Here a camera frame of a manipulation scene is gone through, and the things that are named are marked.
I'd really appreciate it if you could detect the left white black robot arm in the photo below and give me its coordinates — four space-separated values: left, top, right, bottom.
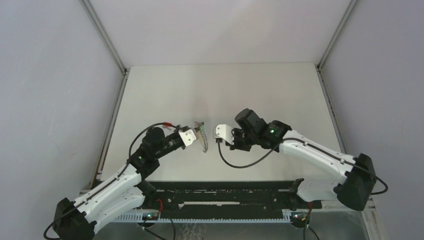
47 122 198 240

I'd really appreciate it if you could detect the white slotted cable duct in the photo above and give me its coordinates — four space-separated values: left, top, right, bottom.
111 211 291 224

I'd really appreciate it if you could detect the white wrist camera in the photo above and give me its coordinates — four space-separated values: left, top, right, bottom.
213 124 234 145
178 128 198 147

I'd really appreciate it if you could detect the right aluminium frame post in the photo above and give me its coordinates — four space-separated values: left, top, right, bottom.
315 0 361 153

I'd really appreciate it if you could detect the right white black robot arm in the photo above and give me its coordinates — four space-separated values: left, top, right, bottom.
215 108 377 211

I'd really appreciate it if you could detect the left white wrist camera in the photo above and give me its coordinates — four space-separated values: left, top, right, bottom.
178 128 198 147

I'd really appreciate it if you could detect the left black camera cable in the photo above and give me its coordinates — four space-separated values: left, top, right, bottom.
43 121 170 240

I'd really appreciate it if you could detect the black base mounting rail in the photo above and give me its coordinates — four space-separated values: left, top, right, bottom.
141 180 311 217

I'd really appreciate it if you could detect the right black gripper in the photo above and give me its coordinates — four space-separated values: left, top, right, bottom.
225 128 257 153

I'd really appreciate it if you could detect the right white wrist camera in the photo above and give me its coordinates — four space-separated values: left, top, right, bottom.
213 124 234 145

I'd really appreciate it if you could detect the left aluminium frame post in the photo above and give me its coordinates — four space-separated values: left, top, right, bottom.
80 0 128 185

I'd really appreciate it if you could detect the aluminium frame post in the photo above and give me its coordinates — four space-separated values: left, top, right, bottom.
80 0 128 185
315 0 361 153

